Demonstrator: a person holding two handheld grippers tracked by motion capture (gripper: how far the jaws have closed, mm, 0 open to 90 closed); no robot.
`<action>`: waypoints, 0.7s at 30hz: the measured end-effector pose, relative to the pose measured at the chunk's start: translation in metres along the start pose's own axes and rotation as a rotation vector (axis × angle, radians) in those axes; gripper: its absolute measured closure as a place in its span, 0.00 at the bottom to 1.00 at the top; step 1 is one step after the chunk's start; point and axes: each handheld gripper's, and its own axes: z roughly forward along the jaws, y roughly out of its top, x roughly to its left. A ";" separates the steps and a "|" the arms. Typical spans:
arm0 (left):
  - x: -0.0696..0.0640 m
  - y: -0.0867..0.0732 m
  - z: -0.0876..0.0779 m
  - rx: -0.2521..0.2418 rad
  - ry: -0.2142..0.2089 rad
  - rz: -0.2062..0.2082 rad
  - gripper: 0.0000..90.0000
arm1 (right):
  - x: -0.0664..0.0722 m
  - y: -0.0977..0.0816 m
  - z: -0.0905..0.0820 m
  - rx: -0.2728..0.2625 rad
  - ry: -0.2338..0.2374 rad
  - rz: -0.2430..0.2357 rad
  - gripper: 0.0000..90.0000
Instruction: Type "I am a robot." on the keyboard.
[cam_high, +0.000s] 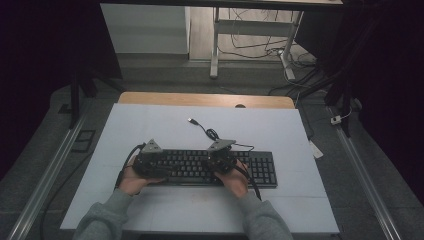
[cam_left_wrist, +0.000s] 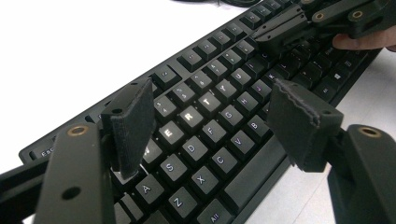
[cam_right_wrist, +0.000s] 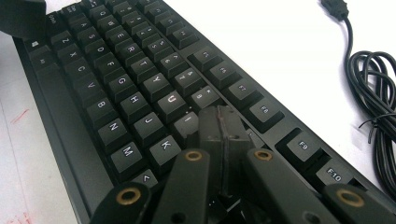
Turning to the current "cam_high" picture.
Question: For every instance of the white cabinet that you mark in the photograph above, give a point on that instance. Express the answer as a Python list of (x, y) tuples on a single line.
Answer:
[(146, 30)]

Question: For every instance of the white paper tag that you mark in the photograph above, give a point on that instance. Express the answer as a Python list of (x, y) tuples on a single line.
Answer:
[(316, 150)]

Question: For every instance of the white metal desk frame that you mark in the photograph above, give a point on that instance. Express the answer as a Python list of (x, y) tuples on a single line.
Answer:
[(253, 27)]

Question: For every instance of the black computer keyboard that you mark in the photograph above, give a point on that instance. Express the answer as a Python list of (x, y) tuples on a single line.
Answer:
[(190, 166)]

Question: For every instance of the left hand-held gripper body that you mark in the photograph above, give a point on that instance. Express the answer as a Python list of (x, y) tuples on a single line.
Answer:
[(146, 163)]

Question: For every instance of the aluminium floor rail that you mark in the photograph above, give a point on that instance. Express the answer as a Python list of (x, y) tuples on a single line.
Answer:
[(363, 176), (46, 180)]

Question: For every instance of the small white adapter box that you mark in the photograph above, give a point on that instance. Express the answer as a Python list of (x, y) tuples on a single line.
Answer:
[(336, 120)]

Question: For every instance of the person's left hand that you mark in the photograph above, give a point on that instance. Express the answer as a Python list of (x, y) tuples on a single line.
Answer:
[(131, 183)]

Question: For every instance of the black metal stand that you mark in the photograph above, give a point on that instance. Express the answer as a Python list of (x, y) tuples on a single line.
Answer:
[(346, 100), (75, 100)]

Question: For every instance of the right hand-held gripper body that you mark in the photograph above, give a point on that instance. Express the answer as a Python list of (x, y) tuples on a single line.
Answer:
[(225, 160)]

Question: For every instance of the person's right hand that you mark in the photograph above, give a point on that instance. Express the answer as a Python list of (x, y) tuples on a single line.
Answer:
[(236, 183)]

